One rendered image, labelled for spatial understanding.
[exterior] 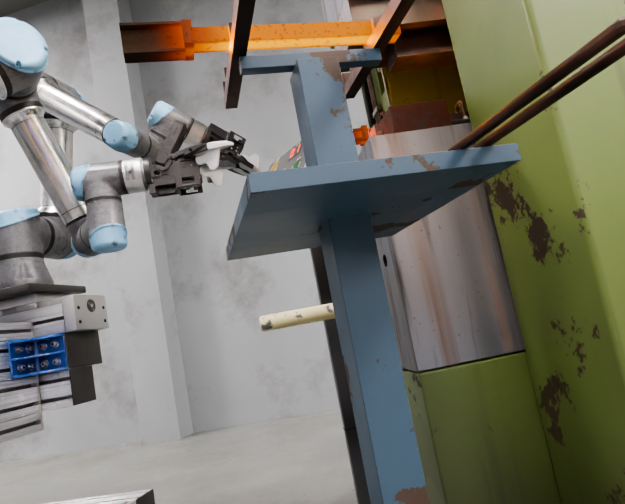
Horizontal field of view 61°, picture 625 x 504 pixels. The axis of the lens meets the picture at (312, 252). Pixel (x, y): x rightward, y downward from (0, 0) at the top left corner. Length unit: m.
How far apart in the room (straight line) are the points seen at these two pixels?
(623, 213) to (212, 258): 3.49
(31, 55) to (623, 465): 1.25
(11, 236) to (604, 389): 1.39
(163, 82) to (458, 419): 3.99
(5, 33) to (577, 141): 1.06
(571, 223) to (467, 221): 0.25
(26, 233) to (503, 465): 1.27
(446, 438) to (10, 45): 1.11
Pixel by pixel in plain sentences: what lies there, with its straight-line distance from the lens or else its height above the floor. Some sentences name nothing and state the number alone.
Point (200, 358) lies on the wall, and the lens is 4.13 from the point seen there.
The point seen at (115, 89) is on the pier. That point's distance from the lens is 4.57.
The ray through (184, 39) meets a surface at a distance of 0.79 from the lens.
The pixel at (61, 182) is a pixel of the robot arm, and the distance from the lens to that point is 1.34.
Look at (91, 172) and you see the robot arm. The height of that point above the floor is 0.99.
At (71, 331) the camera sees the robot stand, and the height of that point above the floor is 0.68.
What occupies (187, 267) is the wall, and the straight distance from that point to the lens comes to 4.18.
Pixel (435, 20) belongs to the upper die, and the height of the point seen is 1.22.
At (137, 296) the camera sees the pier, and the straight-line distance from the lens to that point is 4.13.
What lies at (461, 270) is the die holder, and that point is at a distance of 1.03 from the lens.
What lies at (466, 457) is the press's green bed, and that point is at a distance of 1.04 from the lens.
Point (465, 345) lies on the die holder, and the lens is 1.02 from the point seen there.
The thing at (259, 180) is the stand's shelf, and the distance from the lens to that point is 0.52.
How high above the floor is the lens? 0.58
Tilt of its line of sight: 8 degrees up
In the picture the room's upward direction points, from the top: 11 degrees counter-clockwise
